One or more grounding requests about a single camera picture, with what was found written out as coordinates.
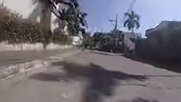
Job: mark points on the dark vehicle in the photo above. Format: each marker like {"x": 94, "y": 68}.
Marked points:
{"x": 108, "y": 44}

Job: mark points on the utility pole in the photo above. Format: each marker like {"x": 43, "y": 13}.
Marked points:
{"x": 115, "y": 25}

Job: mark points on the leafy green tree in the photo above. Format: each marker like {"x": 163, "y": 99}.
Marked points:
{"x": 73, "y": 19}

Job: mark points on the grey concrete road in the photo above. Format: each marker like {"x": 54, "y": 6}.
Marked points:
{"x": 100, "y": 88}

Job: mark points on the tall palm tree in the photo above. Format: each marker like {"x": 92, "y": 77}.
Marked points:
{"x": 131, "y": 21}

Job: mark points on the dark building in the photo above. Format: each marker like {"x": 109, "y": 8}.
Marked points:
{"x": 168, "y": 27}

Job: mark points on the green hedge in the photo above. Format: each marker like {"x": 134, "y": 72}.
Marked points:
{"x": 11, "y": 26}

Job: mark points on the low pale concrete wall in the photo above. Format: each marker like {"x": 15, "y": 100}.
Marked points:
{"x": 18, "y": 46}

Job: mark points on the dark wall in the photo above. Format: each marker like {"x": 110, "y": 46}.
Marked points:
{"x": 169, "y": 52}

